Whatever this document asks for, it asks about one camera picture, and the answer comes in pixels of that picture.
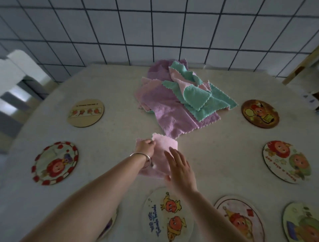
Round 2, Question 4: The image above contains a yellow green cartoon coaster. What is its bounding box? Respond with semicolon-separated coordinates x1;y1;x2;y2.
96;207;119;241

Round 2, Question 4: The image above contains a person's right hand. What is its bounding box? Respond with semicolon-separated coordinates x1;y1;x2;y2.
163;146;199;197

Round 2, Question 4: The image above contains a person's left hand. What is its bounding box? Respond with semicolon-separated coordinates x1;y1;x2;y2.
134;138;157;158

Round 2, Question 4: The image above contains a golden door frame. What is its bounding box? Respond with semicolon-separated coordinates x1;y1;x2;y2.
281;45;319;86

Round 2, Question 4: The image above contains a red bordered round coaster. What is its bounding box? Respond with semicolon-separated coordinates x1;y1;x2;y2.
31;141;79;186

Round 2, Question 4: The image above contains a pile of cloths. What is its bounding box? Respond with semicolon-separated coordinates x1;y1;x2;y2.
134;59;239;140

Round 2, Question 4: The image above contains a pink rimmed cartoon coaster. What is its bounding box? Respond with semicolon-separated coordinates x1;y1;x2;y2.
214;195;265;242

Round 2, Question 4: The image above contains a pink cloth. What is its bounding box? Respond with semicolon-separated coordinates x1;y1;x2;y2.
135;132;179;181

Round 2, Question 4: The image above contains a dark brown round coaster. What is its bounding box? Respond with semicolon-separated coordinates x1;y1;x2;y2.
241;99;280;129

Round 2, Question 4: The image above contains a two faces round coaster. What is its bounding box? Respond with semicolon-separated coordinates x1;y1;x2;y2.
262;140;312;185

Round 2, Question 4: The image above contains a white ice cream coaster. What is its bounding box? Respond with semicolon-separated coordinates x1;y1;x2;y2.
142;187;195;242

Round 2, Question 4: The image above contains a beige round coaster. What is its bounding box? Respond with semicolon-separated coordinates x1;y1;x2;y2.
66;99;105;128

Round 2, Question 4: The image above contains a silver bangle bracelet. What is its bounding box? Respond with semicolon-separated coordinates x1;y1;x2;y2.
129;152;153;170

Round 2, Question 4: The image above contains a white wooden chair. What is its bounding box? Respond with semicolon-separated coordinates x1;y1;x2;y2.
0;49;59;150

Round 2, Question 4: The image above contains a person's left forearm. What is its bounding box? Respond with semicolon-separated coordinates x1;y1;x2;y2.
20;154;151;242

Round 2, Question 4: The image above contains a person's right forearm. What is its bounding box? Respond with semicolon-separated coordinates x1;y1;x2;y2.
179;190;247;242

